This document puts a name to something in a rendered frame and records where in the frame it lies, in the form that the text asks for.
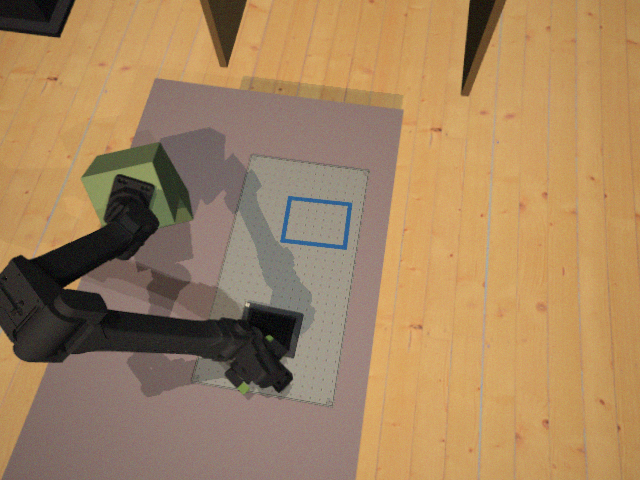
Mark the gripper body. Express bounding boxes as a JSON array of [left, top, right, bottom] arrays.
[[225, 336, 287, 388]]

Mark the blue tape outline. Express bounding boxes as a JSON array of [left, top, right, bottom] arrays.
[[280, 196, 352, 250]]

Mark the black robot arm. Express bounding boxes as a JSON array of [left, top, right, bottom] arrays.
[[0, 174, 293, 393]]

